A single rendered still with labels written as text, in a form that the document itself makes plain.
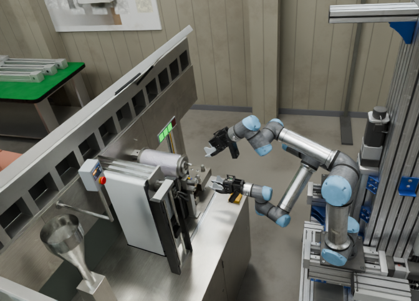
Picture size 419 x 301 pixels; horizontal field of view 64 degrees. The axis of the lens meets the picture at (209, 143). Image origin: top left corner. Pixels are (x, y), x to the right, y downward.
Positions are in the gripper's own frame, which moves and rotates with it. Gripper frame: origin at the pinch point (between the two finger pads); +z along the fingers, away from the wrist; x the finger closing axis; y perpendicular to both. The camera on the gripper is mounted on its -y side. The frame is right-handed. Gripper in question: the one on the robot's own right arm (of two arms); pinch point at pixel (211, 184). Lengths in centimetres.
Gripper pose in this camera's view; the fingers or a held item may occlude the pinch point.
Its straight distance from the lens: 197.4
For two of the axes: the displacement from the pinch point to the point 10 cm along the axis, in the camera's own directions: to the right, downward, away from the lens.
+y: -1.1, -8.0, -6.0
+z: -9.2, -1.5, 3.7
